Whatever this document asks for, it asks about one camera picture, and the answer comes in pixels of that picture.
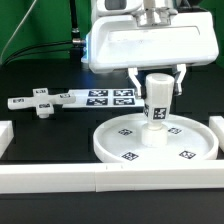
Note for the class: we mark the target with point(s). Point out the white round table top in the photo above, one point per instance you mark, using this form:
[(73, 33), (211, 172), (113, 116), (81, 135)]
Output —
[(130, 138)]

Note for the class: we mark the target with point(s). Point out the white front rail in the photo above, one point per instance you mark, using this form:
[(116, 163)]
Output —
[(101, 177)]

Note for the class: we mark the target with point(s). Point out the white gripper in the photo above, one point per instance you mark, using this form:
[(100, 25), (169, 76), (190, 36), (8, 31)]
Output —
[(117, 42)]

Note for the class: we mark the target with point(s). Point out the white cross-shaped table base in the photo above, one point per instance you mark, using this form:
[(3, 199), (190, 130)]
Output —
[(42, 101)]

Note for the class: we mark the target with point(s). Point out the white left bracket block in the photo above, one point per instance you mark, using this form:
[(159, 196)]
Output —
[(6, 135)]

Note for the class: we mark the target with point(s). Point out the white marker sheet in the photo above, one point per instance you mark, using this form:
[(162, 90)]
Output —
[(104, 98)]

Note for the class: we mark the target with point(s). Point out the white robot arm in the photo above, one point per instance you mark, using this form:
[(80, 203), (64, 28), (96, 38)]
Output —
[(148, 13)]

